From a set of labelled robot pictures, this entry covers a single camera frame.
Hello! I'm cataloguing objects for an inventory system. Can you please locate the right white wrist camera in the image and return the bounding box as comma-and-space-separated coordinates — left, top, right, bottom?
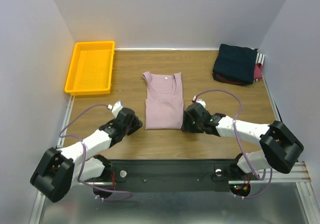
192, 96, 206, 108

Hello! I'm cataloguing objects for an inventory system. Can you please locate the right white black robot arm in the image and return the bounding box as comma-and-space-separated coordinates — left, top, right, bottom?
181, 102, 304, 179

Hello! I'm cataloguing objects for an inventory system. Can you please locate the maroon folded tank top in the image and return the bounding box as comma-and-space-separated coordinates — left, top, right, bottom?
212, 63, 263, 86

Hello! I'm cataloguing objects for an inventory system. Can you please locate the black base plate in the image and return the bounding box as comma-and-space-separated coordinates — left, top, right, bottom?
90, 159, 247, 192

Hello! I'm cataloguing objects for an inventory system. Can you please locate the aluminium frame rail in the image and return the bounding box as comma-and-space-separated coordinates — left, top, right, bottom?
254, 161, 312, 183

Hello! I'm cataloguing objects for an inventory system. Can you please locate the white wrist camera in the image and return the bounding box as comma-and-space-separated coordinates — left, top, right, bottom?
107, 100, 124, 117
192, 96, 206, 108

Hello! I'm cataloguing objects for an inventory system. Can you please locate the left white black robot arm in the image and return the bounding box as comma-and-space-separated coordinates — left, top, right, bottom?
30, 108, 143, 202

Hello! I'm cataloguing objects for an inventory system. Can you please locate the yellow plastic tray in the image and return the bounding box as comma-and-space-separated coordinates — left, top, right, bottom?
64, 41, 115, 96

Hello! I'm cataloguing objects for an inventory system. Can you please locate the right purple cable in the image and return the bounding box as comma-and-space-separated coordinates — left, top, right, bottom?
197, 89, 274, 200

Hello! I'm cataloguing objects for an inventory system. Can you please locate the striped folded tank top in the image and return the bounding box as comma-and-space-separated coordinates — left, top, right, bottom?
255, 52, 265, 65

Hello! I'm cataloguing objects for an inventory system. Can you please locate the pink tank top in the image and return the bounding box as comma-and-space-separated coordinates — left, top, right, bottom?
142, 72, 184, 130

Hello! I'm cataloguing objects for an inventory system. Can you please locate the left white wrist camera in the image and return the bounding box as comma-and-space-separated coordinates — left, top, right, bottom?
107, 100, 124, 117

